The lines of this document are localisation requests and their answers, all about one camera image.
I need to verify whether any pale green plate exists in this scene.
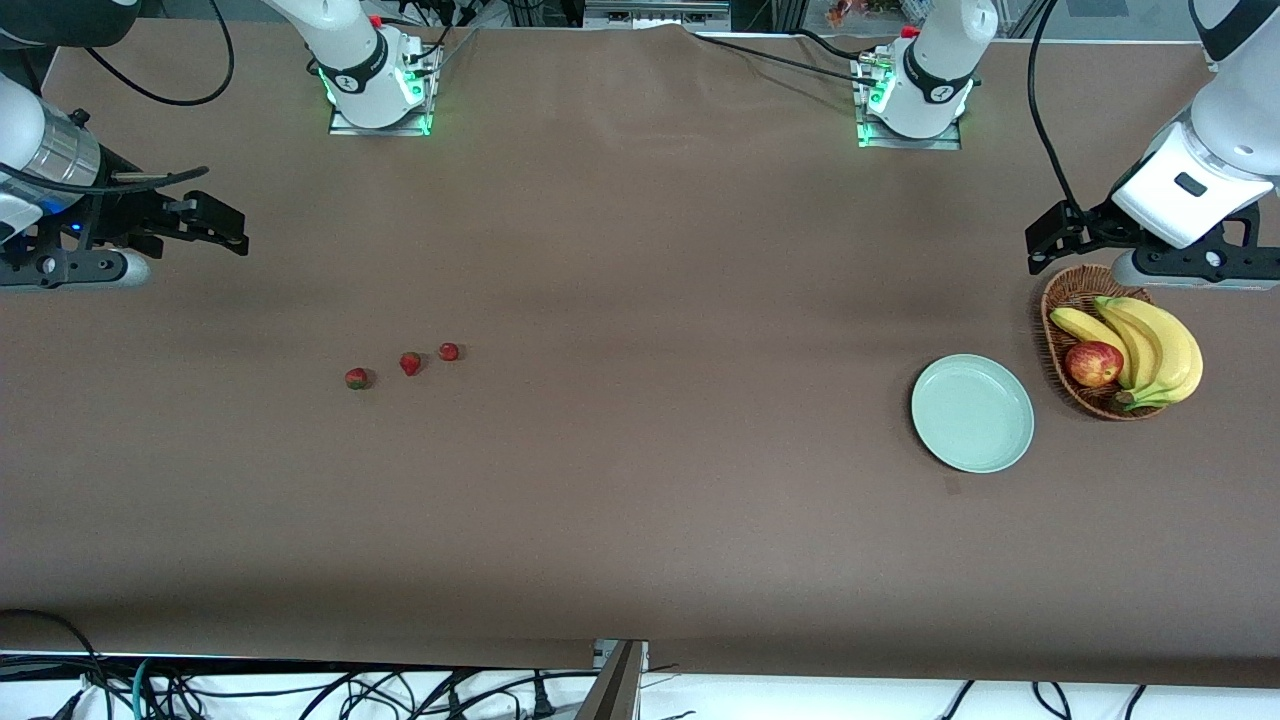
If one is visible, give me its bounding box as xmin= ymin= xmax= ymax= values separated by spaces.
xmin=911 ymin=354 xmax=1035 ymax=474

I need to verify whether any brown wicker basket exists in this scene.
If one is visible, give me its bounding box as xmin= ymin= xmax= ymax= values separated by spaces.
xmin=1040 ymin=264 xmax=1171 ymax=422

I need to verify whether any short yellow banana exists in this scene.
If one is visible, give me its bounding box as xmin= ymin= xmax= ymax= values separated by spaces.
xmin=1049 ymin=306 xmax=1133 ymax=389

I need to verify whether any red apple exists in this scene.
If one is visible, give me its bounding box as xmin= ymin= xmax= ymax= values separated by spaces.
xmin=1064 ymin=341 xmax=1125 ymax=389

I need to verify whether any long yellow banana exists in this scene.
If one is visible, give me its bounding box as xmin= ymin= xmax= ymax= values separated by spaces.
xmin=1113 ymin=298 xmax=1204 ymax=412

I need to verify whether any grey device box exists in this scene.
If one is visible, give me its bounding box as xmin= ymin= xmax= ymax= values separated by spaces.
xmin=583 ymin=0 xmax=733 ymax=31

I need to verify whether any brown table cover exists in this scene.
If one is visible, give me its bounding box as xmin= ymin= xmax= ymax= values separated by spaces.
xmin=0 ymin=18 xmax=1280 ymax=689

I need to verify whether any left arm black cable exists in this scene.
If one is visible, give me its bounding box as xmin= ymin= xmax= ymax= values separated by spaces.
xmin=1027 ymin=0 xmax=1087 ymax=216

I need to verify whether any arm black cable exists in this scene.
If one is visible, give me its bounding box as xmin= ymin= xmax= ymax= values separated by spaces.
xmin=1027 ymin=0 xmax=1087 ymax=216
xmin=0 ymin=0 xmax=236 ymax=196

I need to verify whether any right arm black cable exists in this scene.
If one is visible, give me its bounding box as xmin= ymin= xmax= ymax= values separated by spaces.
xmin=0 ymin=0 xmax=236 ymax=196

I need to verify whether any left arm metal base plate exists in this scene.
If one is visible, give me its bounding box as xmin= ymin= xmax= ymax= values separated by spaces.
xmin=855 ymin=55 xmax=963 ymax=151

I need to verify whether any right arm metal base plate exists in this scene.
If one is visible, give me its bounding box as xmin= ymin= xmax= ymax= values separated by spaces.
xmin=328 ymin=45 xmax=441 ymax=137

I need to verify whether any short thin black cable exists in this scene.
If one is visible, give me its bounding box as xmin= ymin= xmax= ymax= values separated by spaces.
xmin=790 ymin=28 xmax=881 ymax=63

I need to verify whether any long thin black cable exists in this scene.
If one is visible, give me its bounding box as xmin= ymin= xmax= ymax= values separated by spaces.
xmin=690 ymin=33 xmax=881 ymax=85

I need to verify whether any thick black cable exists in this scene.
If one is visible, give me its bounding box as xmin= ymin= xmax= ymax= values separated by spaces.
xmin=0 ymin=608 xmax=113 ymax=720

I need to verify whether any black cable with plug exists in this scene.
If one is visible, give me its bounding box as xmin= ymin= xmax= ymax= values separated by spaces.
xmin=520 ymin=672 xmax=561 ymax=720

